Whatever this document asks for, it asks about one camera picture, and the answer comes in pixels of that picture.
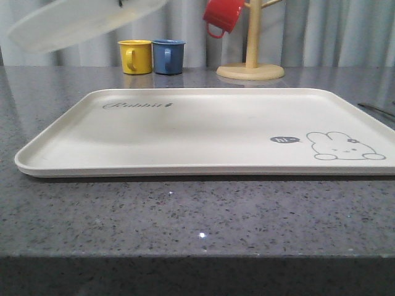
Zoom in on white round plate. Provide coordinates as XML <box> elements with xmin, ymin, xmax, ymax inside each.
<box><xmin>7</xmin><ymin>0</ymin><xmax>167</xmax><ymax>54</ymax></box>

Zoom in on silver metal fork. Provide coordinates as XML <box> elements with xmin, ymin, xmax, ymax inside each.
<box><xmin>357</xmin><ymin>103</ymin><xmax>395</xmax><ymax>118</ymax></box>

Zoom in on cream rabbit serving tray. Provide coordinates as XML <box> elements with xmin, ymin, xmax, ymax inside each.
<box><xmin>15</xmin><ymin>88</ymin><xmax>394</xmax><ymax>178</ymax></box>

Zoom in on wooden mug tree stand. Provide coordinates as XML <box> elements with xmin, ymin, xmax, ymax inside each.
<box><xmin>217</xmin><ymin>0</ymin><xmax>285</xmax><ymax>81</ymax></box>

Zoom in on blue mug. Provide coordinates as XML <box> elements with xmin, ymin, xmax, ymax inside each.
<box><xmin>152</xmin><ymin>39</ymin><xmax>186</xmax><ymax>75</ymax></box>

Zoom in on yellow mug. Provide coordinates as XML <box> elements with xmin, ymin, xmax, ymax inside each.
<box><xmin>118</xmin><ymin>39</ymin><xmax>152</xmax><ymax>75</ymax></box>

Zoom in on red mug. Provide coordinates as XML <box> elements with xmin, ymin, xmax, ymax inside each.
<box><xmin>203</xmin><ymin>0</ymin><xmax>244</xmax><ymax>39</ymax></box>

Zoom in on grey curtain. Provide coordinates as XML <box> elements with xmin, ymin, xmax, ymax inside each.
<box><xmin>1</xmin><ymin>1</ymin><xmax>394</xmax><ymax>67</ymax></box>

